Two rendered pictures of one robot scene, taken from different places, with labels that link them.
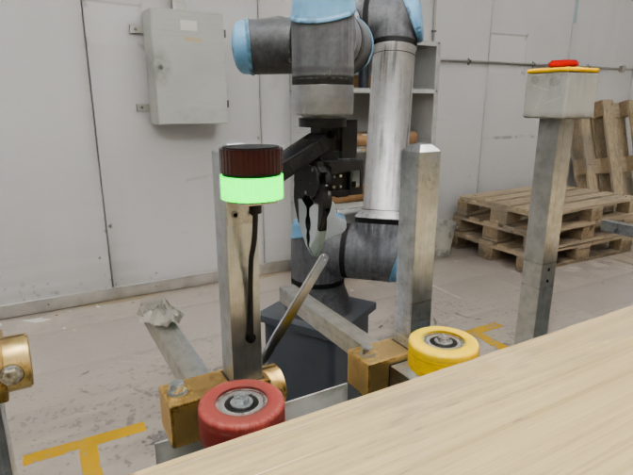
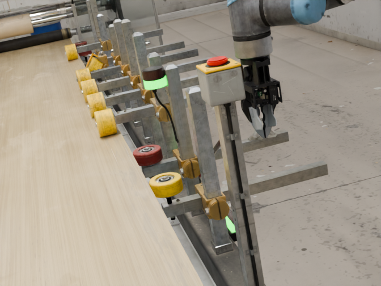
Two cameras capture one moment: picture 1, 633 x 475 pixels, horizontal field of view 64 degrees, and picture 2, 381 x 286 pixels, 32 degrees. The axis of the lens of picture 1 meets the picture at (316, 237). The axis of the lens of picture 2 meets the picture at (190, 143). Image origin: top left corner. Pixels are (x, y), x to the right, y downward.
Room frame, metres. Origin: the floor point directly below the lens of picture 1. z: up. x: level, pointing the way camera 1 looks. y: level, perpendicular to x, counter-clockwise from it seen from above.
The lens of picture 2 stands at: (1.10, -1.54, 1.49)
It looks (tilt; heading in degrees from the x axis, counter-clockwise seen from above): 19 degrees down; 109
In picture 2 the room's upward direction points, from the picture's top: 11 degrees counter-clockwise
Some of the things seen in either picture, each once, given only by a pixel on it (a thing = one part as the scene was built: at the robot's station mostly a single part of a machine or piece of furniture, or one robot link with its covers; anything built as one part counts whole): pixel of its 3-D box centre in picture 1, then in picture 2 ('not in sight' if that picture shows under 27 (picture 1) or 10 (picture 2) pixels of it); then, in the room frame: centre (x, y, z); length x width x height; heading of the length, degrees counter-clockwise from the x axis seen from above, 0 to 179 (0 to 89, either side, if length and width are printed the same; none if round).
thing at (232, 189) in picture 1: (251, 186); (155, 81); (0.48, 0.06, 1.10); 0.06 x 0.06 x 0.02
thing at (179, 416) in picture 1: (225, 401); (186, 163); (0.51, 0.10, 0.85); 0.14 x 0.06 x 0.05; 120
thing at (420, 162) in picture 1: (412, 319); (210, 182); (0.65, -0.13, 0.88); 0.04 x 0.04 x 0.48; 30
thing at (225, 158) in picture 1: (251, 159); (153, 72); (0.48, 0.06, 1.12); 0.06 x 0.06 x 0.02
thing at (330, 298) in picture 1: (317, 291); not in sight; (1.36, 0.00, 0.65); 0.19 x 0.19 x 0.10
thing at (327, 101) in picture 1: (321, 102); (254, 46); (0.77, -0.01, 1.17); 0.10 x 0.09 x 0.05; 31
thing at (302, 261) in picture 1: (320, 245); not in sight; (1.35, -0.01, 0.79); 0.17 x 0.15 x 0.18; 73
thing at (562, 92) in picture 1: (559, 95); (220, 83); (0.77, -0.36, 1.18); 0.07 x 0.07 x 0.08; 30
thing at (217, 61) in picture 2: (562, 66); (217, 62); (0.77, -0.36, 1.22); 0.04 x 0.04 x 0.02
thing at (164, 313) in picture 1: (159, 309); (261, 132); (0.71, 0.24, 0.87); 0.09 x 0.07 x 0.02; 30
